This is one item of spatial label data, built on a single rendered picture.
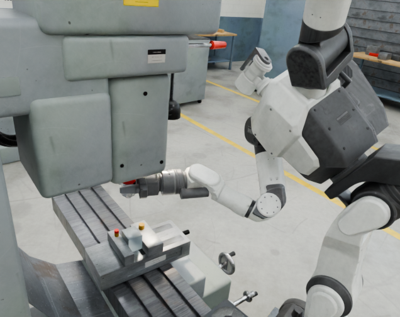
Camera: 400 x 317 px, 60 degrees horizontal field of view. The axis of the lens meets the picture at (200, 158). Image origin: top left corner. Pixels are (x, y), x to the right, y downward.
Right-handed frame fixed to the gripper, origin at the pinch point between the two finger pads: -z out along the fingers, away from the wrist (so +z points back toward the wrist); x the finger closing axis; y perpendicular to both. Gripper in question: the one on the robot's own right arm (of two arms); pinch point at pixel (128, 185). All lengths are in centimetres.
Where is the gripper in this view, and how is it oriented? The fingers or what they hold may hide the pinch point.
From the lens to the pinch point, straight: 116.1
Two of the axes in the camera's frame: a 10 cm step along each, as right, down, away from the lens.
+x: 2.7, 4.5, -8.5
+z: 9.6, -0.6, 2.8
